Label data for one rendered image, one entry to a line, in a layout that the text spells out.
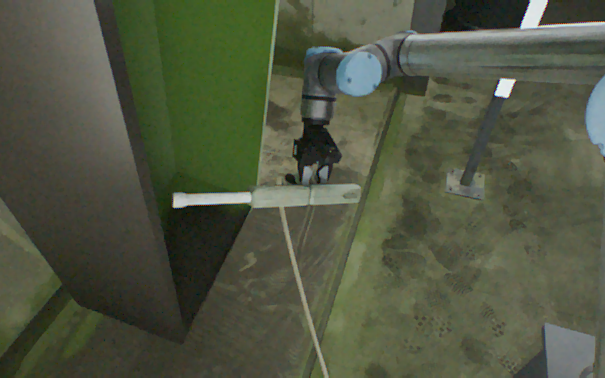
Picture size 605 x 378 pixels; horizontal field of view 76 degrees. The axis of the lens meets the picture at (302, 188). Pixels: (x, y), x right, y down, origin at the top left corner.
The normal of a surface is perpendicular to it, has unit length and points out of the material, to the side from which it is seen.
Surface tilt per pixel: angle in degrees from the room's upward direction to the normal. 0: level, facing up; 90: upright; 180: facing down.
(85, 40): 90
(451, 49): 61
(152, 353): 0
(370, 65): 66
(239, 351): 0
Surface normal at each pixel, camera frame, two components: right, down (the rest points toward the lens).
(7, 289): 0.77, -0.18
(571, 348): -0.04, -0.68
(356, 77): 0.42, 0.31
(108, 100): -0.30, 0.71
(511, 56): -0.87, 0.24
